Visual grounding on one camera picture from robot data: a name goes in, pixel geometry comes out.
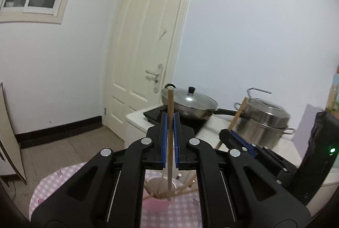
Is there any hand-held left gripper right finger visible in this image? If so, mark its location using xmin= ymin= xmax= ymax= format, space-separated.
xmin=174 ymin=112 xmax=312 ymax=228

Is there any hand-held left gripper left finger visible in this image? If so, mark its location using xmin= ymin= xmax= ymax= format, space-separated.
xmin=30 ymin=112 xmax=168 ymax=228

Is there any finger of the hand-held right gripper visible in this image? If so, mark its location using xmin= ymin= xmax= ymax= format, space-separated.
xmin=230 ymin=130 xmax=297 ymax=176
xmin=219 ymin=129 xmax=282 ymax=184

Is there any wooden chopstick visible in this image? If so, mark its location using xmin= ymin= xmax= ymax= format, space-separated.
xmin=181 ymin=174 xmax=199 ymax=193
xmin=214 ymin=97 xmax=249 ymax=149
xmin=173 ymin=185 xmax=198 ymax=197
xmin=167 ymin=87 xmax=175 ymax=201

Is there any pink cup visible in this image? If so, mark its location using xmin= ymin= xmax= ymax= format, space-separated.
xmin=142 ymin=174 xmax=178 ymax=214

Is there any stainless steel steamer pot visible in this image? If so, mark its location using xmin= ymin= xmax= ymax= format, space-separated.
xmin=233 ymin=87 xmax=296 ymax=149

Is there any black induction cooktop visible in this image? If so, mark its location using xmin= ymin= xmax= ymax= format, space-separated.
xmin=142 ymin=108 xmax=212 ymax=136

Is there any white counter cabinet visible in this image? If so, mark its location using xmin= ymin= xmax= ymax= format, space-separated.
xmin=125 ymin=106 xmax=339 ymax=218

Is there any white plastic board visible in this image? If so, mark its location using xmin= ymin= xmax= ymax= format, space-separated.
xmin=293 ymin=104 xmax=322 ymax=144

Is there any steel frying pan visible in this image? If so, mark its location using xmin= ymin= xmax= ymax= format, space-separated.
xmin=161 ymin=94 xmax=251 ymax=121

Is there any glass pan lid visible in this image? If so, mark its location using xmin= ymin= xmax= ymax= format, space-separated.
xmin=162 ymin=86 xmax=217 ymax=108

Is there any cream panel door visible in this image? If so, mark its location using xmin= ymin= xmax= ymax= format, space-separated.
xmin=102 ymin=0 xmax=198 ymax=142

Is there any pink checkered tablecloth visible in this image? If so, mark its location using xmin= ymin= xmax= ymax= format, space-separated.
xmin=29 ymin=162 xmax=202 ymax=228

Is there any leaning wooden board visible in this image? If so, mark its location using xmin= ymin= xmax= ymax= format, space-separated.
xmin=0 ymin=82 xmax=28 ymax=185

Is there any silver door handle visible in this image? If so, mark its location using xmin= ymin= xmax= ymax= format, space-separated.
xmin=145 ymin=63 xmax=163 ymax=93

